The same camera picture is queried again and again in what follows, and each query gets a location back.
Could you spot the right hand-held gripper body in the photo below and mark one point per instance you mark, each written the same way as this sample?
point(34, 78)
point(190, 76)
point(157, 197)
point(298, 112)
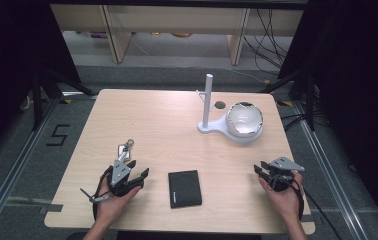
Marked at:
point(283, 170)

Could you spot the black curtain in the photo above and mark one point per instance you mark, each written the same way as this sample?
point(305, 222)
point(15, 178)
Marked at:
point(10, 50)
point(360, 66)

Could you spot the black wallet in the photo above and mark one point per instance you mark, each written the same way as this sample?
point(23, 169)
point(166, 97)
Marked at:
point(184, 188)

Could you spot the yellow round object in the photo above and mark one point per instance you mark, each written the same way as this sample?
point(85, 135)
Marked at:
point(181, 34)

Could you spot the black tripod stand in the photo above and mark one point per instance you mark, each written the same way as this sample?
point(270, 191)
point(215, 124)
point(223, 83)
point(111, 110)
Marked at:
point(308, 100)
point(38, 100)

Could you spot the silver bowl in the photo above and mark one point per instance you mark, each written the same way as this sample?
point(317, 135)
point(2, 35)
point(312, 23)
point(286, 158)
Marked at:
point(244, 119)

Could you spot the light wooden desk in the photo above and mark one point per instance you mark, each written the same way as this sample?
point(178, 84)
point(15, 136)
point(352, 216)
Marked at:
point(177, 20)

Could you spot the aluminium floor rail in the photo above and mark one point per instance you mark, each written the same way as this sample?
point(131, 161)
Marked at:
point(13, 173)
point(330, 180)

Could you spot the person's right hand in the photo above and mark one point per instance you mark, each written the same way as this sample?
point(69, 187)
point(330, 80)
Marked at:
point(285, 200)

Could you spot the person's left hand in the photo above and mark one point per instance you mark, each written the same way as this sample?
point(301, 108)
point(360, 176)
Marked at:
point(110, 205)

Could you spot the white stand with hooks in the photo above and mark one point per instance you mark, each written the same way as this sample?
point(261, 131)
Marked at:
point(207, 100)

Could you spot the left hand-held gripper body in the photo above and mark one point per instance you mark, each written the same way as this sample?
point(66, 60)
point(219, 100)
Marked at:
point(119, 173)

